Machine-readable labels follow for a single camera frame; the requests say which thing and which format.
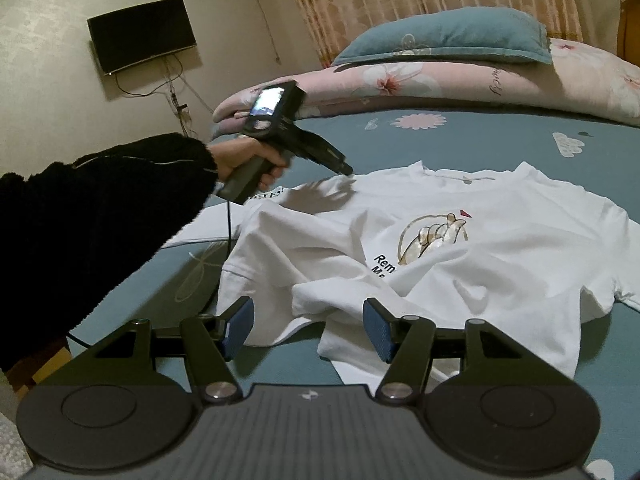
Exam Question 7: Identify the person's left forearm black sleeve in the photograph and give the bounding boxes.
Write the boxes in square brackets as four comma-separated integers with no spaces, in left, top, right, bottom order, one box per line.
[0,132,219,376]

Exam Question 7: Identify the teal pillow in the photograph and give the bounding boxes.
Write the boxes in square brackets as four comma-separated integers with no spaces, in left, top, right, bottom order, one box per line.
[331,7,553,67]

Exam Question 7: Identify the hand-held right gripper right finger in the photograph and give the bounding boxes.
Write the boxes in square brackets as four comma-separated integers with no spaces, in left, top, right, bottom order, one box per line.
[362,297,546,405]

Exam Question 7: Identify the black wall cables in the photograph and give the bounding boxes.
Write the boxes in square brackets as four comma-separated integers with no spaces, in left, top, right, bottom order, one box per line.
[115,55,211,138]

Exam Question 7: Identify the pink floral folded quilt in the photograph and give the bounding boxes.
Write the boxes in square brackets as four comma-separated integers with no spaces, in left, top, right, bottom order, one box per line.
[210,37,640,128]

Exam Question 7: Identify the black wall television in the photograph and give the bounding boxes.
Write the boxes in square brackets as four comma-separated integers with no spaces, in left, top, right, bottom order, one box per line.
[87,0,197,76]

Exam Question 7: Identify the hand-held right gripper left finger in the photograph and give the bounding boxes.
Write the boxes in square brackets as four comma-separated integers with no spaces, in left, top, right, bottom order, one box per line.
[75,296,254,405]

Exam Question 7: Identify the wooden headboard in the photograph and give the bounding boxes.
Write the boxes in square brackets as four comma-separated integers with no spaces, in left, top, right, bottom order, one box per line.
[617,0,640,68]

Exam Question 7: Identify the wooden bed frame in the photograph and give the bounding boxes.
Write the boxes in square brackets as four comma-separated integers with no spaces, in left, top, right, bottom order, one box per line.
[10,337,71,393]

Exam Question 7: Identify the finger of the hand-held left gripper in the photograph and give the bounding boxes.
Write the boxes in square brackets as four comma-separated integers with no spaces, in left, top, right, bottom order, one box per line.
[322,144,356,178]

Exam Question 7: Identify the white long-sleeved printed shirt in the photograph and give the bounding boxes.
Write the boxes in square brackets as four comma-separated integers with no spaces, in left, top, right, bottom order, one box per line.
[165,160,640,378]

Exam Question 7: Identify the person's left hand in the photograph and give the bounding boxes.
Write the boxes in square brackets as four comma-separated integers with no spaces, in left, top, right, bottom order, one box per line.
[207,136,292,190]

